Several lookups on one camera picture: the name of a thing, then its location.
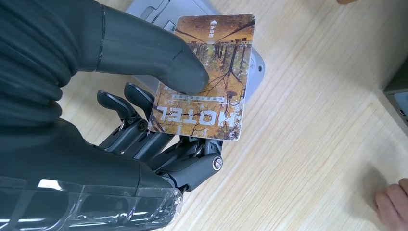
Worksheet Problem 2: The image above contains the grey card reader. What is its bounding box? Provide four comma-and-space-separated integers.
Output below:
126, 0, 266, 103

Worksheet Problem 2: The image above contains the grey laptop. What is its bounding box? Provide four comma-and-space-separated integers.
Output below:
383, 57, 408, 136

